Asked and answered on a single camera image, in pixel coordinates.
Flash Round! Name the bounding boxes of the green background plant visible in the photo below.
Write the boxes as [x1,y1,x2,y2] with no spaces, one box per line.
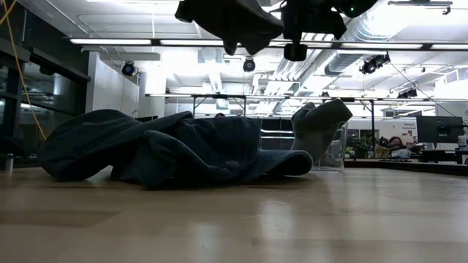
[360,135,389,159]

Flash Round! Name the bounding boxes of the black office desk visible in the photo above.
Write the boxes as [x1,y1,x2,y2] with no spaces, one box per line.
[416,148,468,165]

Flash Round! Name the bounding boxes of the white ceiling pipes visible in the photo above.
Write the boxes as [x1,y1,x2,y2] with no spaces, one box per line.
[255,47,330,114]

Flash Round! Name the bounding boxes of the dark blue cap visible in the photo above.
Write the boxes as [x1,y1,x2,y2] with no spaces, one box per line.
[37,108,195,183]

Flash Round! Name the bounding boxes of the yellow hanging cable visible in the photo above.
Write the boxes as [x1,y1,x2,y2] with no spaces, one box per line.
[0,0,48,142]

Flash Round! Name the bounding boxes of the dark grey bucket hat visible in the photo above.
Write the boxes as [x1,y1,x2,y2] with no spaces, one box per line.
[174,0,284,56]

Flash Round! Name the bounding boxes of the long ceiling light strip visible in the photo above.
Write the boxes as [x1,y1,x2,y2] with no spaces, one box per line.
[159,39,225,47]
[339,42,424,50]
[69,37,153,46]
[430,43,468,51]
[268,39,333,48]

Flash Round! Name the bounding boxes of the black aluminium frame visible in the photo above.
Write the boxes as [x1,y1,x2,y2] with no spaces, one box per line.
[0,155,468,178]

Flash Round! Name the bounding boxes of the black background rig frame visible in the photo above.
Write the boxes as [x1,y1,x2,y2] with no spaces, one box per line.
[146,93,377,149]

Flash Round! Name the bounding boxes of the black ceiling track fixture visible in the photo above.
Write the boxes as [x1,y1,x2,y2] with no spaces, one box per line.
[387,0,454,16]

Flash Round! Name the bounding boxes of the white wall poster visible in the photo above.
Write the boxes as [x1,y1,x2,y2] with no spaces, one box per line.
[400,122,418,146]

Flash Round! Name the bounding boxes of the light grey hat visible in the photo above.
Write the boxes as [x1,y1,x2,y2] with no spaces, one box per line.
[290,97,354,164]

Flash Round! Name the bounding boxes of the black computer monitor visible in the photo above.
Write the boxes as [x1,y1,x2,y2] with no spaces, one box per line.
[415,115,464,145]

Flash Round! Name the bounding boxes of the clear plastic bin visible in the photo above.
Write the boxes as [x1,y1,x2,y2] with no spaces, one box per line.
[260,117,349,172]

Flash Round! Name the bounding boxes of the large silver ventilation duct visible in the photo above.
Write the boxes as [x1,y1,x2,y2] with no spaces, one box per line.
[323,14,392,77]

